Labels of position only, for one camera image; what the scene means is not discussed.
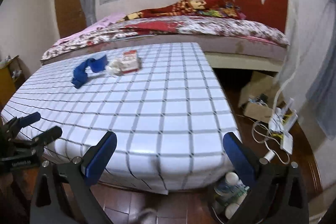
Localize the pink blanket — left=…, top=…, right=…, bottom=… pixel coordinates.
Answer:
left=54, top=13, right=126, bottom=46

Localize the red patterned blanket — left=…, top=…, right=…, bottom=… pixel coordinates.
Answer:
left=117, top=0, right=246, bottom=22

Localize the grey curtain right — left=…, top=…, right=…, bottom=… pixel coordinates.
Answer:
left=305, top=0, right=336, bottom=141

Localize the red white small carton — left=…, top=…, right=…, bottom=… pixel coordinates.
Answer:
left=120, top=50, right=140, bottom=73

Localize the white grid tablecloth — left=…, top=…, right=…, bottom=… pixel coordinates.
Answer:
left=1, top=42, right=238, bottom=193

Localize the dark blue cloth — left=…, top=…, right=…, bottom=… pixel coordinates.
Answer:
left=71, top=58, right=98, bottom=89

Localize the white wifi router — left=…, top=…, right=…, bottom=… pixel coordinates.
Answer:
left=268, top=98, right=298, bottom=155

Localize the blue plastic cup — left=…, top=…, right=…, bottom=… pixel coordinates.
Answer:
left=88, top=53, right=108, bottom=73

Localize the yellow side cabinet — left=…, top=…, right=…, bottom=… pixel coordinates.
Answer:
left=0, top=55, right=26, bottom=109

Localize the black trash bin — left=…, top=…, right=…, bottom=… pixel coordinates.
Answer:
left=205, top=169, right=260, bottom=223

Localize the green white milk carton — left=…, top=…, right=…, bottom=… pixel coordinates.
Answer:
left=218, top=181, right=249, bottom=207

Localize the blue patterned paper cup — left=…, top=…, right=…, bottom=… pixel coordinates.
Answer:
left=214, top=172, right=239, bottom=199

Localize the red heart headboard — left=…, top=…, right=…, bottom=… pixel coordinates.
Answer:
left=227, top=0, right=289, bottom=32

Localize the red paper cup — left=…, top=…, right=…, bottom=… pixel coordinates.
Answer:
left=225, top=196, right=246, bottom=219

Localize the white tissue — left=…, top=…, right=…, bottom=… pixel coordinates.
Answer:
left=105, top=58, right=123, bottom=76

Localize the white cable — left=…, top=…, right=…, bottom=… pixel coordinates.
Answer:
left=252, top=0, right=300, bottom=166

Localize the cardboard box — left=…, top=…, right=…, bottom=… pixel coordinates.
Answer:
left=238, top=71, right=280, bottom=124

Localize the bed with floral sheet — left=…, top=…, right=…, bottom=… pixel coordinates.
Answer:
left=41, top=16, right=290, bottom=64

